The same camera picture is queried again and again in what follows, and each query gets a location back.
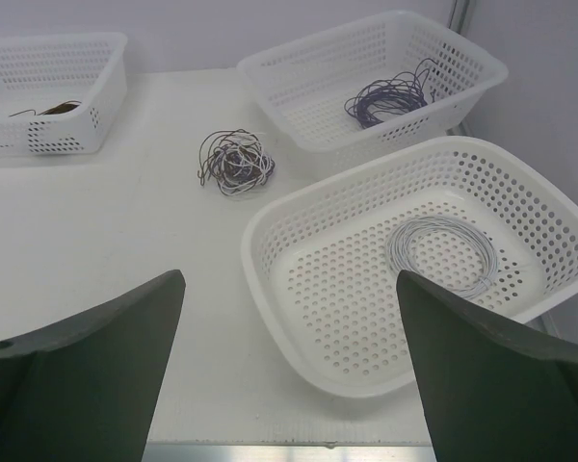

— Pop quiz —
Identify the white coiled wire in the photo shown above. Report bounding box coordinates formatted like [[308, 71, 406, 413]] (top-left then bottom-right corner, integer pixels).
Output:
[[384, 215, 499, 298]]

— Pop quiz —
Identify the white rectangular basket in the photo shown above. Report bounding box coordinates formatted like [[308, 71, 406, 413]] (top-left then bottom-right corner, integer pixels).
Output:
[[0, 32, 127, 158], [237, 11, 509, 153]]

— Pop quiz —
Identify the brown wire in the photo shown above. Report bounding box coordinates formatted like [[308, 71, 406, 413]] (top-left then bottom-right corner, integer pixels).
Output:
[[197, 128, 271, 189], [8, 99, 84, 118]]

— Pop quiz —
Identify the brown coiled wire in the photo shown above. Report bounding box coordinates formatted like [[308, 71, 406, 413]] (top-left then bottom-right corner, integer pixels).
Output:
[[8, 99, 84, 118]]

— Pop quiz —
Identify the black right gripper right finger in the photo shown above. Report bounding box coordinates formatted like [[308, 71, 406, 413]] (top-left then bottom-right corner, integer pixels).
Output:
[[396, 270, 578, 461]]

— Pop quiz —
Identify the white round-hole basket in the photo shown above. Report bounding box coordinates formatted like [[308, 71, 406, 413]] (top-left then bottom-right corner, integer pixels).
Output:
[[241, 136, 578, 398]]

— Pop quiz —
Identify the purple coiled wire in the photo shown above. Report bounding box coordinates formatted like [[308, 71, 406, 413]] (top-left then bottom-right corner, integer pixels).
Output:
[[344, 58, 438, 130]]

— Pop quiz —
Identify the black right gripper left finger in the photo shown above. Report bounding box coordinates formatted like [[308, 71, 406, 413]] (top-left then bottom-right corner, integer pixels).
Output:
[[0, 269, 186, 461]]

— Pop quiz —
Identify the white rectangular basket left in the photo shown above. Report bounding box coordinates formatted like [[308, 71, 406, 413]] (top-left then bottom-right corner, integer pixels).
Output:
[[0, 32, 127, 158]]

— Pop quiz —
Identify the white rectangular basket right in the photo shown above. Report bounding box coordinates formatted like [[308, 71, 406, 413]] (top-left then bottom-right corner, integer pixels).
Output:
[[237, 11, 509, 153]]

